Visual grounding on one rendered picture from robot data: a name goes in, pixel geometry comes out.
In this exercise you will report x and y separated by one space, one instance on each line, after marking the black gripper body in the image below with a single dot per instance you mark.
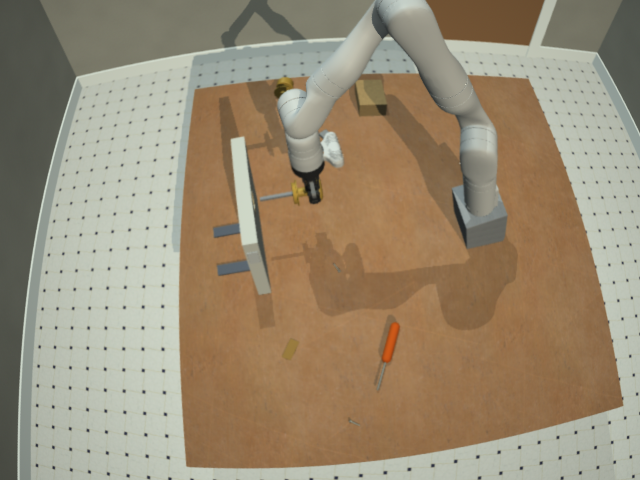
309 176

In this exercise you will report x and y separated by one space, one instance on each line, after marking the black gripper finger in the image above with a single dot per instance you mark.
314 196

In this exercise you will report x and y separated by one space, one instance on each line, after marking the tan rectangular box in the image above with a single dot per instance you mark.
371 100

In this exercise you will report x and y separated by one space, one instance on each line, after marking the orange-handled screwdriver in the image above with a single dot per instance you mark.
389 347

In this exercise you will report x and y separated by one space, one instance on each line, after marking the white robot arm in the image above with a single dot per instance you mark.
412 24

